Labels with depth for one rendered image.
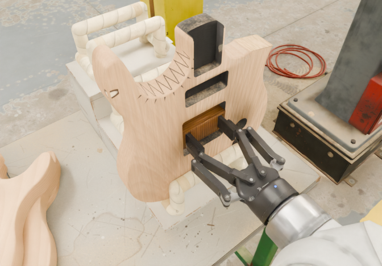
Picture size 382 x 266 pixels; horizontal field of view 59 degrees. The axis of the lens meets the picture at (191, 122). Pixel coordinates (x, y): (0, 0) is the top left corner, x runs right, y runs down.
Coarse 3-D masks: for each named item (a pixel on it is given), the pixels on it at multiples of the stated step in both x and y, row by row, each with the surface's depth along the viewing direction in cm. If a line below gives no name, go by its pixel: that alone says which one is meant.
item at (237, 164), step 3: (243, 156) 75; (237, 159) 75; (240, 159) 76; (243, 159) 77; (234, 162) 77; (237, 162) 76; (240, 162) 77; (231, 165) 78; (234, 165) 78; (237, 165) 77; (240, 165) 78; (237, 168) 78; (240, 168) 79
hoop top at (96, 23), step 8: (120, 8) 82; (128, 8) 82; (136, 8) 83; (144, 8) 84; (96, 16) 80; (104, 16) 80; (112, 16) 80; (120, 16) 81; (128, 16) 83; (136, 16) 85; (80, 24) 77; (88, 24) 78; (96, 24) 79; (104, 24) 80; (112, 24) 81; (80, 32) 78; (88, 32) 79
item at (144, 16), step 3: (144, 12) 85; (147, 12) 86; (141, 15) 85; (144, 15) 85; (147, 15) 86; (138, 18) 86; (141, 18) 85; (144, 18) 86; (147, 18) 87; (138, 21) 86; (141, 21) 86; (144, 36) 90; (141, 39) 90; (144, 39) 90; (141, 42) 91; (144, 42) 91; (147, 42) 91
